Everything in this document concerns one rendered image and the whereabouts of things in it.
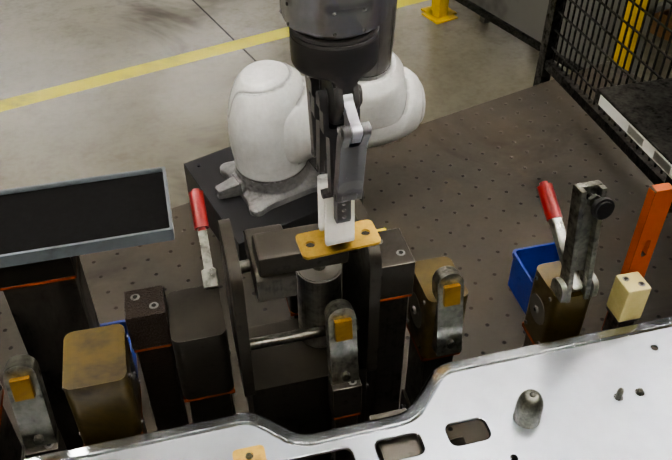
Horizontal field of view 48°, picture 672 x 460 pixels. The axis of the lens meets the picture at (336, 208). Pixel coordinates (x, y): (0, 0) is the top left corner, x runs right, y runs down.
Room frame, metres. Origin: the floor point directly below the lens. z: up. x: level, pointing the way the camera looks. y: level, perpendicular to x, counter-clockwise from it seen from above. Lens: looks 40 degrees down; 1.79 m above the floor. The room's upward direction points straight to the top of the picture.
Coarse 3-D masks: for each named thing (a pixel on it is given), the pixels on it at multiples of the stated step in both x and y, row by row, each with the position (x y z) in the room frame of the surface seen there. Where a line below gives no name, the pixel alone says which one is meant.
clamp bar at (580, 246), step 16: (576, 192) 0.74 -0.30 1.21; (592, 192) 0.74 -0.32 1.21; (576, 208) 0.73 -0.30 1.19; (592, 208) 0.70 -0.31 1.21; (608, 208) 0.70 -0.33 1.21; (576, 224) 0.72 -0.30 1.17; (592, 224) 0.73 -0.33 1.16; (576, 240) 0.72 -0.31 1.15; (592, 240) 0.72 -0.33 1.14; (576, 256) 0.71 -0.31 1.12; (592, 256) 0.72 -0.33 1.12; (592, 272) 0.72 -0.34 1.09
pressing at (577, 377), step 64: (448, 384) 0.60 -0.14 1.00; (512, 384) 0.60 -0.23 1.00; (576, 384) 0.60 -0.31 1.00; (640, 384) 0.60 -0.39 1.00; (128, 448) 0.51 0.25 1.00; (192, 448) 0.51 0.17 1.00; (320, 448) 0.51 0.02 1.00; (448, 448) 0.51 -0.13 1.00; (512, 448) 0.51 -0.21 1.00; (576, 448) 0.51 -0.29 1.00; (640, 448) 0.51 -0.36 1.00
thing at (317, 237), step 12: (360, 228) 0.60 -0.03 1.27; (372, 228) 0.60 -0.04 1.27; (300, 240) 0.58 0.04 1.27; (312, 240) 0.58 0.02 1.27; (324, 240) 0.58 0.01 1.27; (360, 240) 0.58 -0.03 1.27; (372, 240) 0.58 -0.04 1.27; (312, 252) 0.56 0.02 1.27; (324, 252) 0.56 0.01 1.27; (336, 252) 0.56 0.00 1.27
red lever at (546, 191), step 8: (544, 184) 0.83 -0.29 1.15; (552, 184) 0.83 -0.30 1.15; (544, 192) 0.82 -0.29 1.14; (552, 192) 0.82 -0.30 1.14; (544, 200) 0.81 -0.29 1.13; (552, 200) 0.81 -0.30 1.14; (544, 208) 0.81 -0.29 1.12; (552, 208) 0.80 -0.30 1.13; (552, 216) 0.79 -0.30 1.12; (560, 216) 0.79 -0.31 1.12; (552, 224) 0.78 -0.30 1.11; (560, 224) 0.78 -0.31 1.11; (552, 232) 0.78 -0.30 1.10; (560, 232) 0.77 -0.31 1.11; (560, 240) 0.76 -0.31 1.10; (560, 248) 0.76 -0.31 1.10; (560, 256) 0.75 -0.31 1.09; (576, 272) 0.73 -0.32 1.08; (576, 280) 0.72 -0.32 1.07; (576, 288) 0.71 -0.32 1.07
